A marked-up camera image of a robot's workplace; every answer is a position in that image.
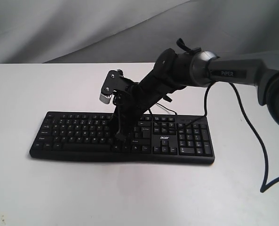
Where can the black Acer keyboard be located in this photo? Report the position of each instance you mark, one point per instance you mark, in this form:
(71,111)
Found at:
(159,138)

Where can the grey fabric backdrop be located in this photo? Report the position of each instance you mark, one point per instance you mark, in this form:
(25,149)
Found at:
(118,31)

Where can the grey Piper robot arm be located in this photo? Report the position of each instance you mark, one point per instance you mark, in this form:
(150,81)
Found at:
(197,68)

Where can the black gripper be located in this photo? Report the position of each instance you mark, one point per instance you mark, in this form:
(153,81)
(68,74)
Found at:
(136,99)

